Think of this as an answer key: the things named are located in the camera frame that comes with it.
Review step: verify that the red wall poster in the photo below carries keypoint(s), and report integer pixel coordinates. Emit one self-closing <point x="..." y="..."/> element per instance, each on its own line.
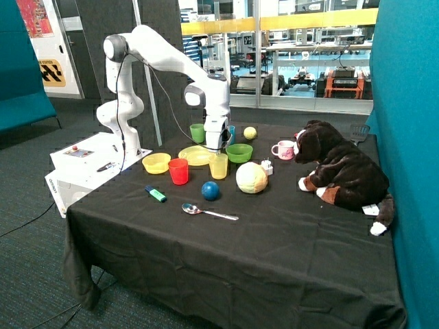
<point x="35" y="18"/>

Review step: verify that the yellow plastic bowl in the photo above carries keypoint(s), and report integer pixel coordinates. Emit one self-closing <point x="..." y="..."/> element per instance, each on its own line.
<point x="156" y="163"/>

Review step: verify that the teal partition wall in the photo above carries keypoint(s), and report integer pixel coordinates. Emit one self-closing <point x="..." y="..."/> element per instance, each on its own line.
<point x="404" y="67"/>

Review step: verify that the yellow plastic plate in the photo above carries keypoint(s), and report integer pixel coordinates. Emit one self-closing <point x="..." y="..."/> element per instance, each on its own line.
<point x="196" y="155"/>

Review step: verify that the small yellow ball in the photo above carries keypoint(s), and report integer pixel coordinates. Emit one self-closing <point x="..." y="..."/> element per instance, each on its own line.
<point x="250" y="133"/>

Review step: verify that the blue plastic cup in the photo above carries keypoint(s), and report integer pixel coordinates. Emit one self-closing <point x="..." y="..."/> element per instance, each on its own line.
<point x="231" y="131"/>

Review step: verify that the green plastic cup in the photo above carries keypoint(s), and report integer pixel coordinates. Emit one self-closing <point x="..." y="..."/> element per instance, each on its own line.
<point x="197" y="132"/>

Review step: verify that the black marker pen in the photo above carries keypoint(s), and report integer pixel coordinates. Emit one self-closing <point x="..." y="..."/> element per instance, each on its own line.
<point x="106" y="166"/>

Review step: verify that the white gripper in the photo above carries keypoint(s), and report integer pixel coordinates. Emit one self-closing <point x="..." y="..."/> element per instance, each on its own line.
<point x="217" y="134"/>

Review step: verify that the teal sofa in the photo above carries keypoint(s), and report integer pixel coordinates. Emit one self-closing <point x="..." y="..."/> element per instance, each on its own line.
<point x="23" y="97"/>

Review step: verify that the green plastic bowl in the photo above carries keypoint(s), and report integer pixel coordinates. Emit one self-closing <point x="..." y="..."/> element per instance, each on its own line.
<point x="239" y="152"/>

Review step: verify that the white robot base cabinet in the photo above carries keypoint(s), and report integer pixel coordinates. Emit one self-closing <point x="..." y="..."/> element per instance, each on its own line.
<point x="75" y="172"/>

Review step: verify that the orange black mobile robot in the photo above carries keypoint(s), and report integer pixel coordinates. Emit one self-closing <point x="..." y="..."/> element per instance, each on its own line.
<point x="344" y="83"/>

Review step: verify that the black tablecloth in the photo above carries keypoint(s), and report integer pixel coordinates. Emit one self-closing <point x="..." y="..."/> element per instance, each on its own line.
<point x="290" y="261"/>

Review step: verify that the white power adapter plug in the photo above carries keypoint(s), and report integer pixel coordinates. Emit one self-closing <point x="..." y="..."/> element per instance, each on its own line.
<point x="267" y="166"/>

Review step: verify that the pink mug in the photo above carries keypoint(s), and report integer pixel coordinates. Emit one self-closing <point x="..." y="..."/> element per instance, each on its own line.
<point x="284" y="150"/>

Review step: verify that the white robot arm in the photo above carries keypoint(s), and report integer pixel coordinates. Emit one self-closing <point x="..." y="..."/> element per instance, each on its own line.
<point x="143" y="44"/>

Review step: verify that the yellow plastic cup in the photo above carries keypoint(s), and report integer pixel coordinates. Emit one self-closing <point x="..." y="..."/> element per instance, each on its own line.
<point x="218" y="165"/>

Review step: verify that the blue ball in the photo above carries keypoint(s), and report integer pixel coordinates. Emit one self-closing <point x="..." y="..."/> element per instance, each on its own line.
<point x="210" y="191"/>

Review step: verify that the plush cabbage toy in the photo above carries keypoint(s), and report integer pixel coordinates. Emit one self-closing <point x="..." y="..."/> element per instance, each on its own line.
<point x="251" y="178"/>

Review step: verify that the green blue highlighter marker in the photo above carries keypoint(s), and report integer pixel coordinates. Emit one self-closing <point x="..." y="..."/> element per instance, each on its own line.
<point x="155" y="194"/>

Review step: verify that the metal spoon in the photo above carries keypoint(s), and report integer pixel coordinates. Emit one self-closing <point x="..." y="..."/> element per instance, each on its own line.
<point x="194" y="210"/>

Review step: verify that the yellow black sign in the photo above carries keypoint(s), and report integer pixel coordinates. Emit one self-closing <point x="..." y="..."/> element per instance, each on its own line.
<point x="52" y="73"/>

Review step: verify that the brown plush dog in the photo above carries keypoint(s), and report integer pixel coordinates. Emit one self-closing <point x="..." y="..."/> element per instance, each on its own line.
<point x="344" y="176"/>

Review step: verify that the red plastic cup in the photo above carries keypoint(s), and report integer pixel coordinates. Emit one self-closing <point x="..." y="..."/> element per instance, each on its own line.
<point x="179" y="171"/>

